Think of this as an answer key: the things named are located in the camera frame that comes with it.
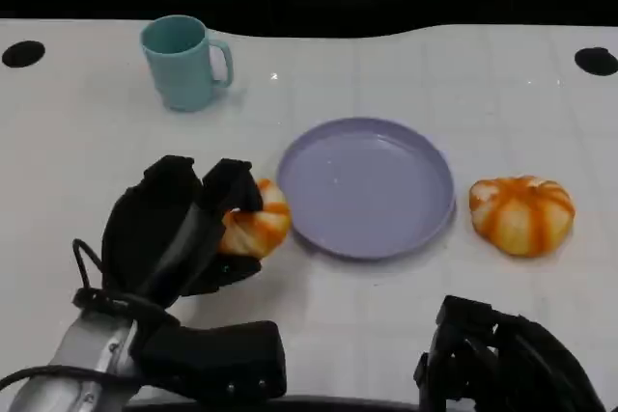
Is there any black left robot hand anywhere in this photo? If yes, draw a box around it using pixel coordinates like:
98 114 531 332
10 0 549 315
100 154 265 310

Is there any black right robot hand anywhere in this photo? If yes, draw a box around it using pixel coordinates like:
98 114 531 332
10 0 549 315
413 294 607 412

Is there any orange and white bread roll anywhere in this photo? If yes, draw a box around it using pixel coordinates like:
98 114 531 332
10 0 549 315
468 175 576 258
216 178 293 259

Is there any pale green mug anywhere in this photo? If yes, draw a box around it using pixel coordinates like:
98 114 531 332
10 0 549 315
139 14 236 113

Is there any black round table grommet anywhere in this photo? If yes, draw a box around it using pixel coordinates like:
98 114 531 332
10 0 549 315
1 40 46 69
574 46 618 76

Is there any lilac plate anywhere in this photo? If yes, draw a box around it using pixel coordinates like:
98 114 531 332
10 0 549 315
276 116 457 261

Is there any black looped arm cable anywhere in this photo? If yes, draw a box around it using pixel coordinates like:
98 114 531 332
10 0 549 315
70 237 180 331

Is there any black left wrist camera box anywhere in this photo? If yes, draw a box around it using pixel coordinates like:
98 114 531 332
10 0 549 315
137 319 287 403

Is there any black thin arm cable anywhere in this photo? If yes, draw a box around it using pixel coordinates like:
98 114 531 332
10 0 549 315
0 363 141 392

